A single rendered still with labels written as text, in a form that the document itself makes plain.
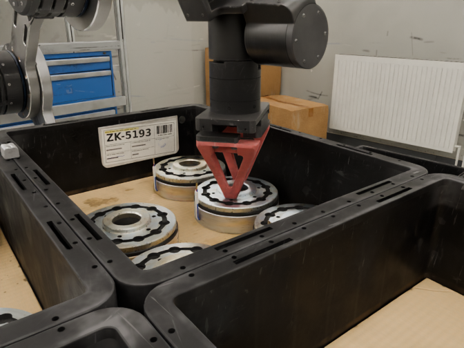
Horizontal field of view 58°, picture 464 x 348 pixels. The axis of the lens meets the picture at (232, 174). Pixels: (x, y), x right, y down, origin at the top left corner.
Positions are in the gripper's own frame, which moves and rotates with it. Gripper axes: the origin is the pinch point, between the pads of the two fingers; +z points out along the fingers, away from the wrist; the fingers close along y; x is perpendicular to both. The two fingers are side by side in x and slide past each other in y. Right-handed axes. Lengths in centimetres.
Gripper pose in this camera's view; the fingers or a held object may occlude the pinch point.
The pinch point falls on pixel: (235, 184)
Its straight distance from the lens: 50.3
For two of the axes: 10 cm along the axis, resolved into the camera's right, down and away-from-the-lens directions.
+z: 0.1, 9.3, 3.6
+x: -9.7, -0.8, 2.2
